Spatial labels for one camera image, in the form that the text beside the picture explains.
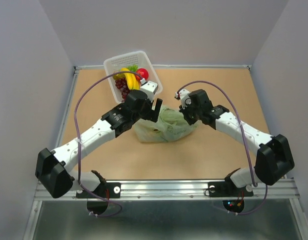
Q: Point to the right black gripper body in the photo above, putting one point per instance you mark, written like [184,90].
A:
[191,114]

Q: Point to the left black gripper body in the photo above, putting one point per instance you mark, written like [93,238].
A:
[146,113]

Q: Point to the light green plastic bag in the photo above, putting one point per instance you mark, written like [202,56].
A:
[169,127]

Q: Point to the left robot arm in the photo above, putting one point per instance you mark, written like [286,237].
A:
[54,168]

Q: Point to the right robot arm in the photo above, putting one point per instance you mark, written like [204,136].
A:
[273,154]

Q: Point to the small yellow-brown fruit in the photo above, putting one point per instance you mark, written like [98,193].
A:
[116,77]

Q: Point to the yellow banana bunch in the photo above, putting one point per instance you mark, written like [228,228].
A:
[132,82]

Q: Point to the dark red grape bunch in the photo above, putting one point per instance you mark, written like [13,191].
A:
[121,85]

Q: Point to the red apple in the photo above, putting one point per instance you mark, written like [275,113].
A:
[143,72]

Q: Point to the green grape bunch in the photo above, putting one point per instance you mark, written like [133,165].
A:
[132,68]

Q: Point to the white perforated plastic basket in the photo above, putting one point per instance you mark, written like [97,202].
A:
[140,58]

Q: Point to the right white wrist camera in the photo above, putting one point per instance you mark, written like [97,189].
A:
[183,97]

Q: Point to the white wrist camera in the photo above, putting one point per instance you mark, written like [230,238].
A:
[183,97]
[149,87]

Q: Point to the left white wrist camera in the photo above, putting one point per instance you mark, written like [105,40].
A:
[149,87]

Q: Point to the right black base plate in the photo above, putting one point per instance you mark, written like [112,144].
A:
[221,189]

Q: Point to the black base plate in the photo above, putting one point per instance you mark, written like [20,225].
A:
[110,190]
[221,189]

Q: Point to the aluminium mounting rail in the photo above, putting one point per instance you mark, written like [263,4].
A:
[176,190]

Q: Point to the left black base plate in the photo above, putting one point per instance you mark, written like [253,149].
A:
[110,190]

